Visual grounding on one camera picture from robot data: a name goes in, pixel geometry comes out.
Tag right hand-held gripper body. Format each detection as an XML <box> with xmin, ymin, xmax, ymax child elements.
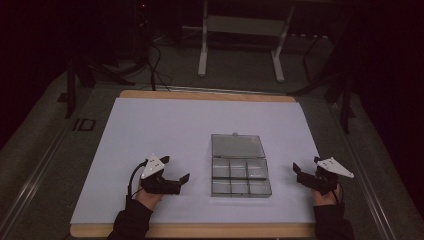
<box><xmin>296</xmin><ymin>157</ymin><xmax>355</xmax><ymax>197</ymax></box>

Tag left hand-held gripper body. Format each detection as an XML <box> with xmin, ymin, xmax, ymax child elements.
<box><xmin>139</xmin><ymin>153</ymin><xmax>183</xmax><ymax>196</ymax></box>

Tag clear plastic compartment box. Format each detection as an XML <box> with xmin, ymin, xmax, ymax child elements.
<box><xmin>210</xmin><ymin>132</ymin><xmax>273</xmax><ymax>198</ymax></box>

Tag person's left hand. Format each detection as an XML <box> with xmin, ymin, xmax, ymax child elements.
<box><xmin>134</xmin><ymin>187</ymin><xmax>165</xmax><ymax>212</ymax></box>

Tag person's right hand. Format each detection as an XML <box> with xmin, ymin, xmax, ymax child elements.
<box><xmin>312</xmin><ymin>183</ymin><xmax>343</xmax><ymax>207</ymax></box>

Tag white table mat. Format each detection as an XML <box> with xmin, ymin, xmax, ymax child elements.
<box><xmin>70</xmin><ymin>97</ymin><xmax>321</xmax><ymax>225</ymax></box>

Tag black tripod stand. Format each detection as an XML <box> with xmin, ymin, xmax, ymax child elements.
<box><xmin>287</xmin><ymin>33</ymin><xmax>357</xmax><ymax>135</ymax></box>

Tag wooden table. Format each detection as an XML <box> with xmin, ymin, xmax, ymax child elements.
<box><xmin>69</xmin><ymin>89</ymin><xmax>318</xmax><ymax>239</ymax></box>

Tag white metal stand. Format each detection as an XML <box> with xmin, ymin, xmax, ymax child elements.
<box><xmin>197</xmin><ymin>0</ymin><xmax>296</xmax><ymax>84</ymax></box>

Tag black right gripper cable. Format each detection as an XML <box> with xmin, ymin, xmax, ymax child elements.
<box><xmin>331</xmin><ymin>189</ymin><xmax>345</xmax><ymax>206</ymax></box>

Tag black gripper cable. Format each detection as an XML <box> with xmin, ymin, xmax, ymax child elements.
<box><xmin>124</xmin><ymin>159</ymin><xmax>149</xmax><ymax>210</ymax></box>
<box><xmin>331</xmin><ymin>189</ymin><xmax>345</xmax><ymax>206</ymax></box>

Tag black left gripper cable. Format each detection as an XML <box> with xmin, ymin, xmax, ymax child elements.
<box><xmin>124</xmin><ymin>159</ymin><xmax>149</xmax><ymax>210</ymax></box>

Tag metal floor rail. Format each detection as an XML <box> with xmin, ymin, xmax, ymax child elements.
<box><xmin>328</xmin><ymin>102</ymin><xmax>398</xmax><ymax>240</ymax></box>
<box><xmin>0</xmin><ymin>109</ymin><xmax>88</xmax><ymax>236</ymax></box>

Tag black floor cables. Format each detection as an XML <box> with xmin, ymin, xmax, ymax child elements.
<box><xmin>145</xmin><ymin>42</ymin><xmax>173</xmax><ymax>93</ymax></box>

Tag black floor bracket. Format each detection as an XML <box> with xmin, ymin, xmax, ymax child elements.
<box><xmin>72</xmin><ymin>117</ymin><xmax>97</xmax><ymax>132</ymax></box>

